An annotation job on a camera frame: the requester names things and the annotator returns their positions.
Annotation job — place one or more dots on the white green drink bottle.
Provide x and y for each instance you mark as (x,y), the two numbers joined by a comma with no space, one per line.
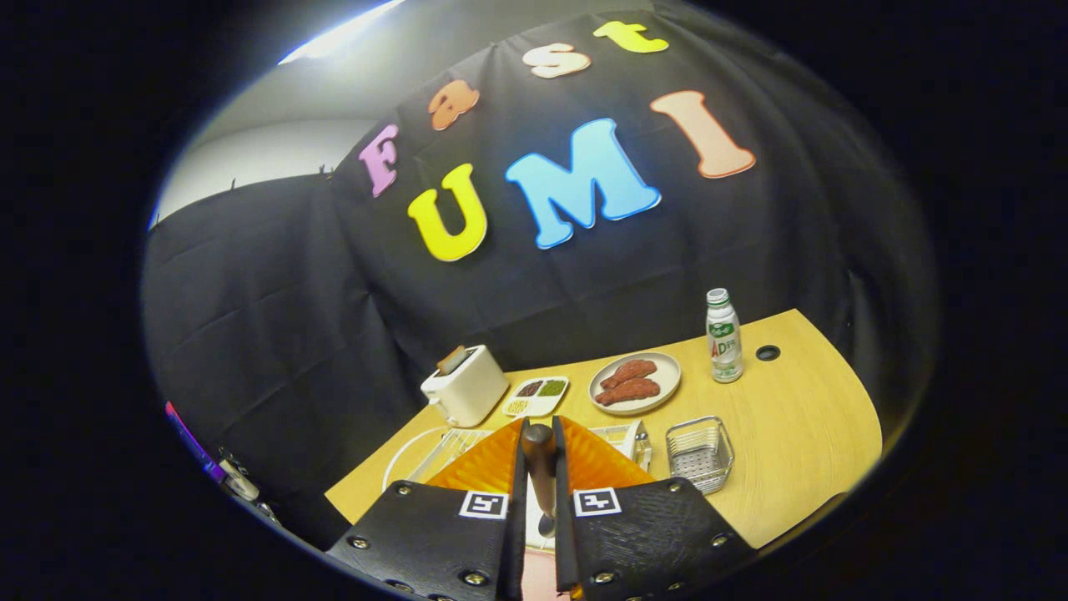
(724,351)

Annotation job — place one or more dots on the pink plate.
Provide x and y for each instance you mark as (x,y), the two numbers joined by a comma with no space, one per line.
(538,578)

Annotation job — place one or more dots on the toast slice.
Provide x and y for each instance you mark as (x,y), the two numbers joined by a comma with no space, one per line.
(451,360)

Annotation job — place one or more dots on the white divided bean dish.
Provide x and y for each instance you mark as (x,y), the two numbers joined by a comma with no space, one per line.
(542,406)

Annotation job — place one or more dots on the beige round plate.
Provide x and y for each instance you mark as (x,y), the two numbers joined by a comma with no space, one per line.
(667,376)

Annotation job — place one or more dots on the white toaster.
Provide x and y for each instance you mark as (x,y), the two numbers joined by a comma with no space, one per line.
(471,388)

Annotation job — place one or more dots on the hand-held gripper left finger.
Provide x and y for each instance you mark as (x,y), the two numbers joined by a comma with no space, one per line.
(434,534)

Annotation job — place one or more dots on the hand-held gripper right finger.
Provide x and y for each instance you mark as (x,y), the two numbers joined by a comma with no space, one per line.
(642,534)

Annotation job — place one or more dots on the brown meat piece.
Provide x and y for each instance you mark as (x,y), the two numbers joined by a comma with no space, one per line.
(627,392)
(630,372)

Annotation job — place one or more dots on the white equipment pile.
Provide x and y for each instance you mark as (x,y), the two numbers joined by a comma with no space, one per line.
(238,484)

